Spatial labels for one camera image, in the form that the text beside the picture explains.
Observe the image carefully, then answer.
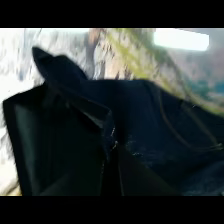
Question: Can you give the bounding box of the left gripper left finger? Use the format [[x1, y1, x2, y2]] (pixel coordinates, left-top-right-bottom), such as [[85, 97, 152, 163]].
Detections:
[[3, 84, 116, 197]]

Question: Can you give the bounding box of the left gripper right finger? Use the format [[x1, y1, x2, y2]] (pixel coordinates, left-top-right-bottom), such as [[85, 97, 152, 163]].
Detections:
[[117, 145, 178, 197]]

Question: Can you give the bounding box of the black garment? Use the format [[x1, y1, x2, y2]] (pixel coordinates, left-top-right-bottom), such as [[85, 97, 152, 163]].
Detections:
[[31, 46, 224, 197]]

